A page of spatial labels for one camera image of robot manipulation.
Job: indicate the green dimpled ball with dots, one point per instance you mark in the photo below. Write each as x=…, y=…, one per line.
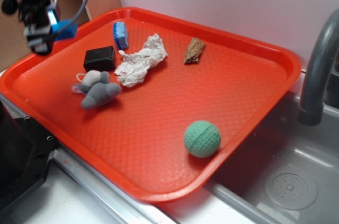
x=202, y=139

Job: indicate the blue rectangular block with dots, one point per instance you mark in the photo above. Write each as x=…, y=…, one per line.
x=63, y=29

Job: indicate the brown wood piece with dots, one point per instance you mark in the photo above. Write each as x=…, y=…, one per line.
x=194, y=51

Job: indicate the grey plush toy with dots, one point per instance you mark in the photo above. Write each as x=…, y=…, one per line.
x=97, y=88

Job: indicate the red plastic tray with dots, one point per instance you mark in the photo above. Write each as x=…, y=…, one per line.
x=137, y=140

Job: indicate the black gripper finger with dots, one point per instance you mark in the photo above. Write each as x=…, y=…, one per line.
x=40, y=39

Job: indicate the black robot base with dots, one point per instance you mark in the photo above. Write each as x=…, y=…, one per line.
x=27, y=149

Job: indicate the grey plastic sink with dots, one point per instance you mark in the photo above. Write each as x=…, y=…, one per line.
x=284, y=172

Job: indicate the white crumpled cloth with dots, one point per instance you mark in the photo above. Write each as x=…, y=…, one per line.
x=134, y=67

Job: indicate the brown cardboard panel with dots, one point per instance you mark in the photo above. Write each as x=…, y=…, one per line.
x=13, y=43

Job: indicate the black rectangular block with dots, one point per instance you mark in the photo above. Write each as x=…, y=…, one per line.
x=100, y=59

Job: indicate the blue sponge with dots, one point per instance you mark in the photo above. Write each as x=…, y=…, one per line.
x=120, y=35

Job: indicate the grey faucet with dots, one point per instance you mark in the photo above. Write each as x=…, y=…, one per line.
x=321, y=79

